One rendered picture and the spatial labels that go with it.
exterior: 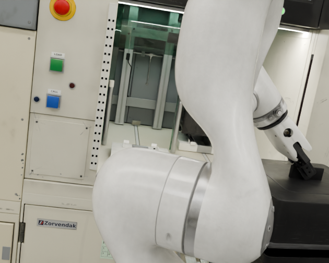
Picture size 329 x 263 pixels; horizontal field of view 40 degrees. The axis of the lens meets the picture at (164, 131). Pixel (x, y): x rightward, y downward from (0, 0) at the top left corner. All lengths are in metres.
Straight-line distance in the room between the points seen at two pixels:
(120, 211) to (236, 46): 0.24
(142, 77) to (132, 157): 1.59
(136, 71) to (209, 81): 1.63
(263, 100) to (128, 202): 0.47
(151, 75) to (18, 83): 0.99
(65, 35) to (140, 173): 0.75
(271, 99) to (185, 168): 0.43
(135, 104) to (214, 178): 1.63
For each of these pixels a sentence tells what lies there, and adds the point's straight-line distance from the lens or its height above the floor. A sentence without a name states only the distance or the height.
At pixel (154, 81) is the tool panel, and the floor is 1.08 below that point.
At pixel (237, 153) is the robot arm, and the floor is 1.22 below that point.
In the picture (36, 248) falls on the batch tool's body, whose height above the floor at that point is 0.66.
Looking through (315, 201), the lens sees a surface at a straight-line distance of 0.95.
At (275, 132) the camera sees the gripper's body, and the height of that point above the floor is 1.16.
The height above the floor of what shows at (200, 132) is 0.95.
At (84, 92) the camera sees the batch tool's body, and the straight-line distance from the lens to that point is 1.26.
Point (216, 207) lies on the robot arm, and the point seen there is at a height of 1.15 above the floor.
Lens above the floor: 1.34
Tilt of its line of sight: 13 degrees down
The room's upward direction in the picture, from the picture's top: 9 degrees clockwise
